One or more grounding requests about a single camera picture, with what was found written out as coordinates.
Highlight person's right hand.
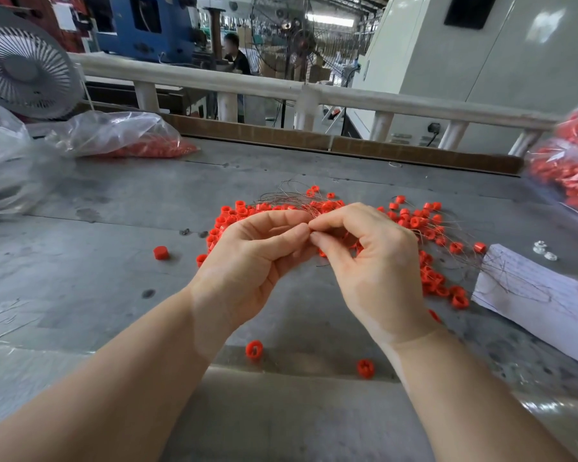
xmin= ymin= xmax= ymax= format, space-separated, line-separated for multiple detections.
xmin=308 ymin=203 xmax=442 ymax=350

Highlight person's left hand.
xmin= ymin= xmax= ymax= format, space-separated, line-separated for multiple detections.
xmin=188 ymin=209 xmax=319 ymax=360

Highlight pile of red plastic rings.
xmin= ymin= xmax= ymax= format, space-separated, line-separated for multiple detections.
xmin=195 ymin=185 xmax=489 ymax=323

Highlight bundle of thin metal wires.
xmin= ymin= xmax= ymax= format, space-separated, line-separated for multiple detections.
xmin=255 ymin=190 xmax=401 ymax=285

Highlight person's left forearm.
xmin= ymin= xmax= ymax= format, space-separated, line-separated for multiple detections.
xmin=0 ymin=288 xmax=231 ymax=462

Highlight person's right forearm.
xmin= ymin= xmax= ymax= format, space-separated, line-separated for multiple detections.
xmin=390 ymin=330 xmax=577 ymax=462

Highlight brown wooden board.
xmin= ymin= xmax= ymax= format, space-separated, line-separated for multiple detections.
xmin=74 ymin=103 xmax=523 ymax=176

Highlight white paper sheet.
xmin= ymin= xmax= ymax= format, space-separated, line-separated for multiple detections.
xmin=472 ymin=244 xmax=578 ymax=372

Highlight clear bag with red pieces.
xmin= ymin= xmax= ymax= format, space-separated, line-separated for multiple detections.
xmin=46 ymin=110 xmax=198 ymax=160

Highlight white metal railing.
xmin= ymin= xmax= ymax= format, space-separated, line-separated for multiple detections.
xmin=69 ymin=53 xmax=563 ymax=157

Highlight large clear bag red pieces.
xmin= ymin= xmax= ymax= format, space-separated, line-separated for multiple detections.
xmin=523 ymin=81 xmax=578 ymax=225

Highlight blue industrial machine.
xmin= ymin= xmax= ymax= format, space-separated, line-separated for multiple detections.
xmin=91 ymin=0 xmax=198 ymax=64

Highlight crumpled clear plastic bag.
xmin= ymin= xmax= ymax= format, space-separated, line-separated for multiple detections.
xmin=0 ymin=94 xmax=51 ymax=216

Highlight large grey machine cabinet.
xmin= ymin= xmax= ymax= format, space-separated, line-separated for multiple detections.
xmin=347 ymin=0 xmax=578 ymax=155

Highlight white desk fan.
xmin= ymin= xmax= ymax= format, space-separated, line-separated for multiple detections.
xmin=0 ymin=4 xmax=84 ymax=121

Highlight red industrial machine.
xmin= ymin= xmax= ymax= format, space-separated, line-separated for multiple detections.
xmin=0 ymin=0 xmax=84 ymax=52

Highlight black pedestal fan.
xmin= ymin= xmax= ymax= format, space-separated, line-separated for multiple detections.
xmin=287 ymin=24 xmax=321 ymax=131

